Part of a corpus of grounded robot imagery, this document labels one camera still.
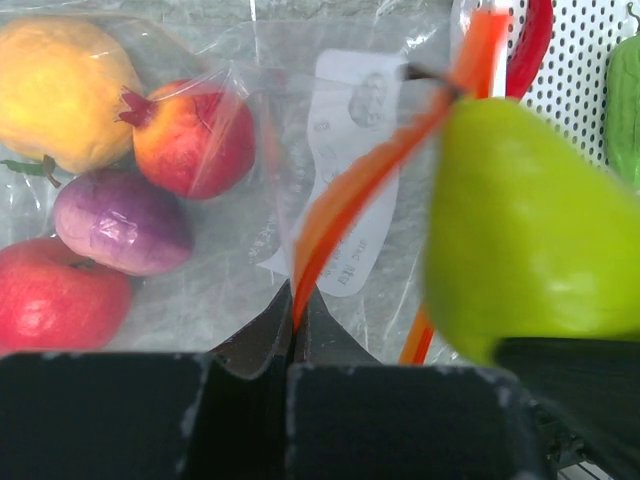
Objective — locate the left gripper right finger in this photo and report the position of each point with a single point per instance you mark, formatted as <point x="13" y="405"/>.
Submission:
<point x="321" y="340"/>

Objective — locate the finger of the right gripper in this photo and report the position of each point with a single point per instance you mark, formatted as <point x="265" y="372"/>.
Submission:
<point x="590" y="385"/>

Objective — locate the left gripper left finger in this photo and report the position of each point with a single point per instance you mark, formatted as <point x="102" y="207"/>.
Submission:
<point x="249" y="352"/>

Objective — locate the green pear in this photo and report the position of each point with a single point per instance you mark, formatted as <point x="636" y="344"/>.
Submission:
<point x="525" y="240"/>

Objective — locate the purple onion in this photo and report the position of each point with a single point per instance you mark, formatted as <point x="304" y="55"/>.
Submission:
<point x="120" y="220"/>

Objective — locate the clear zip top bag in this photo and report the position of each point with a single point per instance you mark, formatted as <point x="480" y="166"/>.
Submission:
<point x="336" y="198"/>

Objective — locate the red strawberry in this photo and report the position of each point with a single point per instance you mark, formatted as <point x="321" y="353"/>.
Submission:
<point x="195" y="145"/>

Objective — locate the red apple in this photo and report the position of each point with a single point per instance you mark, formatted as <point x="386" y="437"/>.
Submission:
<point x="55" y="299"/>

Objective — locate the green cucumber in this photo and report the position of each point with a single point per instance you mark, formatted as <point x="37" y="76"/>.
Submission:
<point x="622" y="111"/>

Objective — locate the orange fruit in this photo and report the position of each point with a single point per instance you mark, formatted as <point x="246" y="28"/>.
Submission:
<point x="61" y="84"/>

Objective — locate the red chili pepper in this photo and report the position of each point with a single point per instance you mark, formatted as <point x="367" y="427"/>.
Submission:
<point x="530" y="49"/>

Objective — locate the white plastic basket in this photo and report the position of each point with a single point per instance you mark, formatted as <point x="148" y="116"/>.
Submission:
<point x="570" y="87"/>

